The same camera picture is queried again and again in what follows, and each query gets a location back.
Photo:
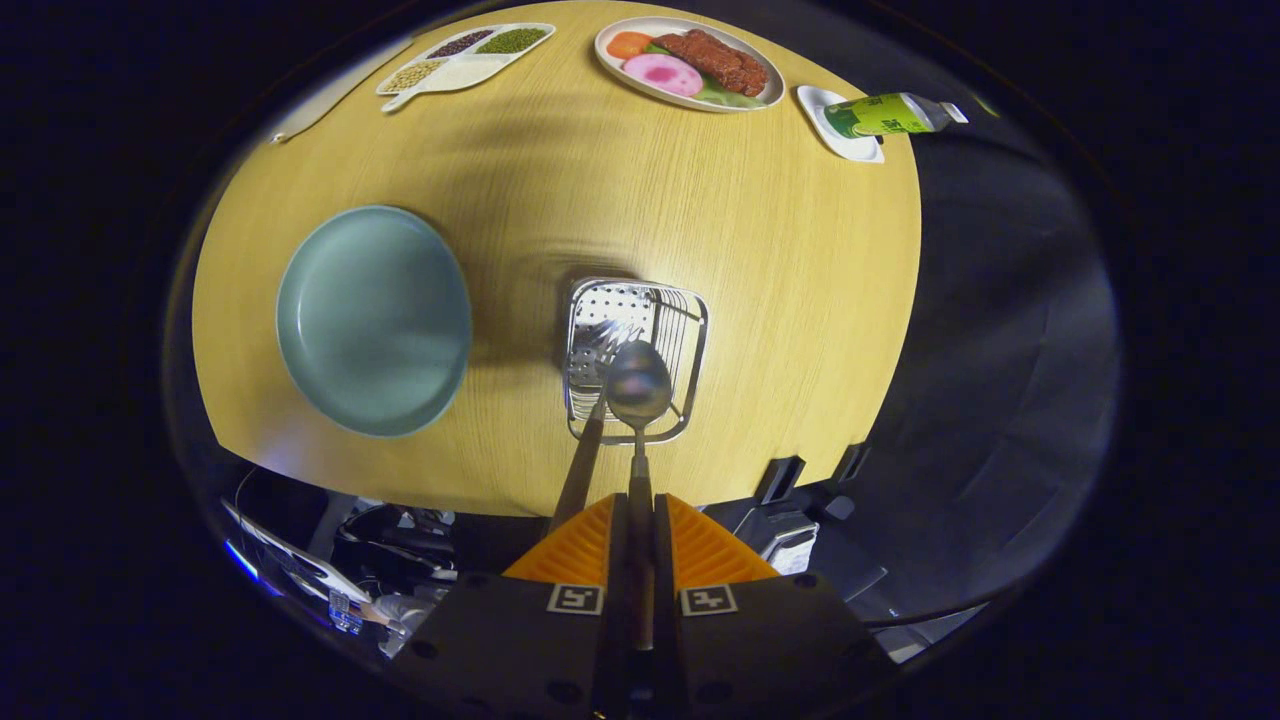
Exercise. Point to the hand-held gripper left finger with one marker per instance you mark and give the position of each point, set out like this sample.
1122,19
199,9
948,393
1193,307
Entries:
619,570

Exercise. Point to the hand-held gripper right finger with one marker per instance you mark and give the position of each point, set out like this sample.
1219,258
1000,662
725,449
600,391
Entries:
664,570

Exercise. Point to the black table clamp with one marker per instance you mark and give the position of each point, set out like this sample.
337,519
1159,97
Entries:
778,480
849,465

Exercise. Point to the teal round plate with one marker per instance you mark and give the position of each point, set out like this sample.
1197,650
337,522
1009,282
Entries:
370,320

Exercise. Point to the black backdrop cloth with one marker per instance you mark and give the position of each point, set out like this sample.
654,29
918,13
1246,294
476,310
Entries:
1000,350

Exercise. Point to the small white dish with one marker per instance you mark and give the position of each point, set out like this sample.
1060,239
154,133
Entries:
850,148

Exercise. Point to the green lettuce leaf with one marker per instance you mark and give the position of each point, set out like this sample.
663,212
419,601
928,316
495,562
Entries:
725,97

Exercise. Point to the pink round food slice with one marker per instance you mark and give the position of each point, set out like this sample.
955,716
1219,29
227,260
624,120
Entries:
662,75

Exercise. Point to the white round food plate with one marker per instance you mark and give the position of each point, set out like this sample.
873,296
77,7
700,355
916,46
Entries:
612,68

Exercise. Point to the green label plastic bottle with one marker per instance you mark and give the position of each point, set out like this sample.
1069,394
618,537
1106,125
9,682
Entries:
885,115

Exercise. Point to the brown meat piece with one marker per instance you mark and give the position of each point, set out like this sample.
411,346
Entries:
715,60

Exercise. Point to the white divided dish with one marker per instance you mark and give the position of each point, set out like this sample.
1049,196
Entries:
470,75

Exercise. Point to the orange carrot slice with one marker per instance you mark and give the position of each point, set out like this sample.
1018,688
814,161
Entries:
628,45

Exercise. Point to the yellow beans portion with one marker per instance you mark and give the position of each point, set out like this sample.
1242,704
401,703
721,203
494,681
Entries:
414,76

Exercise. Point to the green beans portion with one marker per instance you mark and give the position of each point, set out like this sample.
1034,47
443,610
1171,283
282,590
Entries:
512,40

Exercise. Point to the dark beans portion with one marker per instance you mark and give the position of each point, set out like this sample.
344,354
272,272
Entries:
460,43

